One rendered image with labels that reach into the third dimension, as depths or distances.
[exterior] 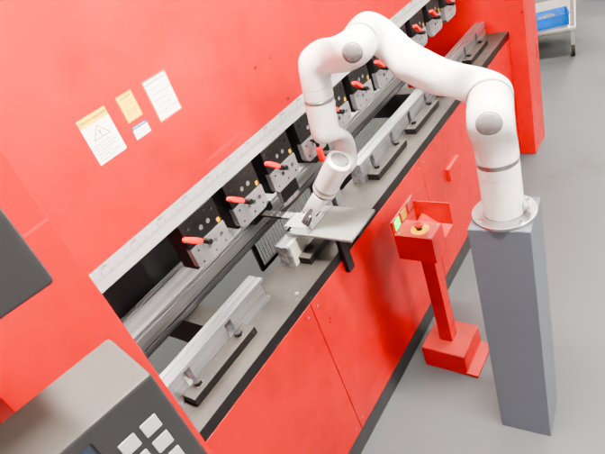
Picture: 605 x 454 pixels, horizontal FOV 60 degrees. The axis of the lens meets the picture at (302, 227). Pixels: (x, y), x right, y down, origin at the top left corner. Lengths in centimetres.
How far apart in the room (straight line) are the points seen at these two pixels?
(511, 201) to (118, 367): 123
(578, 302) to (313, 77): 182
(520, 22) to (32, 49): 292
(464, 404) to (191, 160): 158
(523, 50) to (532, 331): 219
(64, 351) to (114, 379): 46
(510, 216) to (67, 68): 124
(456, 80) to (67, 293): 108
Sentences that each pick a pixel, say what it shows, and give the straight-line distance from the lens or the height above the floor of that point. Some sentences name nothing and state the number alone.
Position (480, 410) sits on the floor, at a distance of 245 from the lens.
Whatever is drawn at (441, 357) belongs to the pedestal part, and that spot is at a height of 8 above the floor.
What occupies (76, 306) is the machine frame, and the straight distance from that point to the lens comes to 111.
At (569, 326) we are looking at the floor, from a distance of 273.
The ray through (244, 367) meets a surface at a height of 88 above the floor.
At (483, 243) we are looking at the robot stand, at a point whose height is 95.
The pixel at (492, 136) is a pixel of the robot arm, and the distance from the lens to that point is 145.
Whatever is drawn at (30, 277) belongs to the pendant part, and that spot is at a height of 177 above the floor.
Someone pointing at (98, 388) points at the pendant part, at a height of 160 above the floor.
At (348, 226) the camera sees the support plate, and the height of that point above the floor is 100.
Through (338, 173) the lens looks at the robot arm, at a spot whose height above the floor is 124.
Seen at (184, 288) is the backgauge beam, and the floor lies 98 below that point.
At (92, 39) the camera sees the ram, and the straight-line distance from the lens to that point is 137.
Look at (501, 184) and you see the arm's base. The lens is 158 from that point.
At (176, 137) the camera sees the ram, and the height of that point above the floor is 155.
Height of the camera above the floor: 199
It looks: 32 degrees down
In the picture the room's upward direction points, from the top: 21 degrees counter-clockwise
